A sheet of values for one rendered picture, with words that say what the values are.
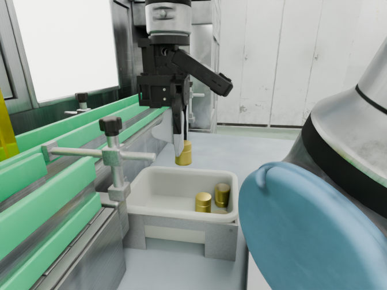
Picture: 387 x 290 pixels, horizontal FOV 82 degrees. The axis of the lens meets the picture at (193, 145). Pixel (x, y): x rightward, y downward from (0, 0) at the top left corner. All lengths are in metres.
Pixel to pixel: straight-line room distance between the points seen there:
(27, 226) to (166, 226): 0.23
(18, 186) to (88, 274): 0.14
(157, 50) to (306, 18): 3.71
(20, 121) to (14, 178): 0.32
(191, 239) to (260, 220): 0.27
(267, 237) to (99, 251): 0.23
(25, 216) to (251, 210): 0.19
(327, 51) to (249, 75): 1.17
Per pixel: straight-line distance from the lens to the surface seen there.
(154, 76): 0.40
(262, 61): 3.90
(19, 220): 0.25
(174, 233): 0.43
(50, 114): 0.71
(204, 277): 0.43
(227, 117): 3.97
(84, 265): 0.32
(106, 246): 0.35
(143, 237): 0.45
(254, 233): 0.18
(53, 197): 0.27
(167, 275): 0.43
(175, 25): 0.39
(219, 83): 0.39
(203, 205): 0.48
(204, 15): 1.14
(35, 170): 0.36
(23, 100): 0.60
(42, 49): 0.66
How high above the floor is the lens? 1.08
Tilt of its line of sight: 20 degrees down
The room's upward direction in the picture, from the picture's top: straight up
